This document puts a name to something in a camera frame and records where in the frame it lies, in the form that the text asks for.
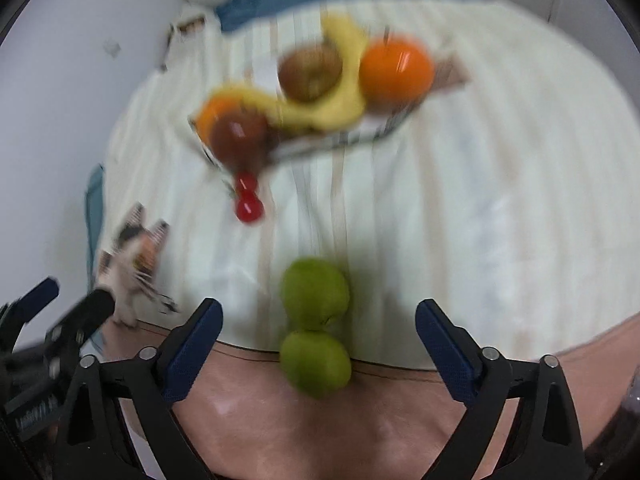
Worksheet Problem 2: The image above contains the dark red apple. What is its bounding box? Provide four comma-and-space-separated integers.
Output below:
210, 114, 272, 171

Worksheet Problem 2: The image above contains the bear print pillow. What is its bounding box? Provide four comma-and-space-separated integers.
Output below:
160, 14, 207, 72

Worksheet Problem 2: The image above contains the red cherry tomato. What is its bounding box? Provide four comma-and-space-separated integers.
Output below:
235, 192, 264, 225
234, 170, 257, 198

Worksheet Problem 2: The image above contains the oval floral plate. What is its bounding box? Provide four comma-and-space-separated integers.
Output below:
189, 52, 438, 177

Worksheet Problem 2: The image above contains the blue quilt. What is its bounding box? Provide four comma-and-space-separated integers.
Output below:
215, 0, 463, 32

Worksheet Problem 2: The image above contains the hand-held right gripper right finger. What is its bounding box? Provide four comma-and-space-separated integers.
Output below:
415, 299, 586, 480

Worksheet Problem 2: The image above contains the brownish red apple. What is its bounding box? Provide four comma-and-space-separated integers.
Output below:
277, 44, 344, 102

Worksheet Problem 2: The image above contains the brown plate tag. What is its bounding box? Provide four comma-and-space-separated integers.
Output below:
434, 56, 472, 92

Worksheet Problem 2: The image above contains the striped cat print blanket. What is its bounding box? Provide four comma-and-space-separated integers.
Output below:
92, 0, 640, 480

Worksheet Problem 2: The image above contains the orange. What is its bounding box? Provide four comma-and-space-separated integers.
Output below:
196, 97, 242, 146
359, 35, 435, 109

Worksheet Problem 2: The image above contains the yellow banana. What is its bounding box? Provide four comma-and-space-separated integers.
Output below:
280, 14, 371, 131
207, 84, 321, 133

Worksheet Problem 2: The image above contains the green apple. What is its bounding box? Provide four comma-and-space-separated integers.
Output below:
281, 258, 351, 332
279, 330, 352, 400

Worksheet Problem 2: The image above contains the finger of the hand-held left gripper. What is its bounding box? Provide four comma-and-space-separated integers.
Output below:
45, 290, 116, 376
0, 277, 60, 361

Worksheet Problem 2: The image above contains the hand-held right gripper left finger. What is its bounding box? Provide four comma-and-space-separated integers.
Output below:
52, 298, 224, 480

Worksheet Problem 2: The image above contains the teal cushion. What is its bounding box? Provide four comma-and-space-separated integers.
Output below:
85, 164, 107, 286

